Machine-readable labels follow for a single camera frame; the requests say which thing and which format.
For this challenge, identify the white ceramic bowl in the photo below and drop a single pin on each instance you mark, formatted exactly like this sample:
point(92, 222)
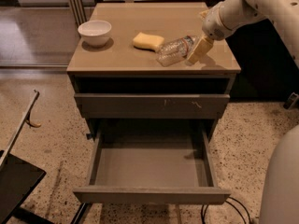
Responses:
point(95, 33)

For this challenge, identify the small dark floor object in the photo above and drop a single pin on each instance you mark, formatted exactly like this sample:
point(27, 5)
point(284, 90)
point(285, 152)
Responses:
point(291, 101)

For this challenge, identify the yellow sponge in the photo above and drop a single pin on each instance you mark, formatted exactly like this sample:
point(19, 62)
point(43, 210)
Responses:
point(145, 41)

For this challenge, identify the clear plastic water bottle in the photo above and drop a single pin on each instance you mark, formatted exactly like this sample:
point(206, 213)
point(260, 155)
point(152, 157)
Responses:
point(175, 51)

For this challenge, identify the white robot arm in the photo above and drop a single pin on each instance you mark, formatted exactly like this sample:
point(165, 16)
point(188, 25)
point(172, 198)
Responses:
point(280, 199)

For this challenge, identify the black tilted panel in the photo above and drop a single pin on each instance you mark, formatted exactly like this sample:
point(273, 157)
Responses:
point(18, 178)

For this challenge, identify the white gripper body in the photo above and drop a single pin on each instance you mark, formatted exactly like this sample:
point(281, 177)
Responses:
point(213, 24)

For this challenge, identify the closed grey upper drawer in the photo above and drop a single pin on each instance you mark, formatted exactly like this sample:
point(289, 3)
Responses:
point(149, 106)

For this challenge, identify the grey drawer cabinet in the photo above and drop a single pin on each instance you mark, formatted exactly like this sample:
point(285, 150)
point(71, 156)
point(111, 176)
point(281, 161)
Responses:
point(119, 68)

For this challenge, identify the open grey middle drawer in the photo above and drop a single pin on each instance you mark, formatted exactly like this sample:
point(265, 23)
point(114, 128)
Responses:
point(153, 170)

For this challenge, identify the grey metal bar with hook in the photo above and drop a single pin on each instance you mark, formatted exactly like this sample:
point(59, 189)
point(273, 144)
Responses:
point(24, 119)

